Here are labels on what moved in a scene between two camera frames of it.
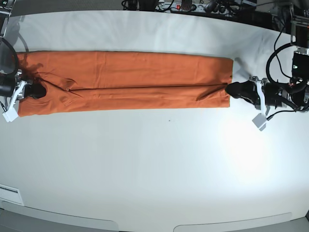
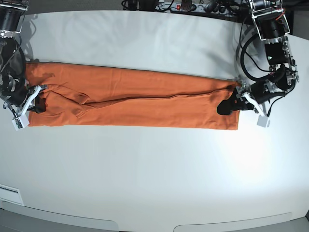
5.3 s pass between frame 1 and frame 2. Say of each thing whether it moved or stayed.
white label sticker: stayed
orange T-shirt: moved
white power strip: stayed
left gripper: moved
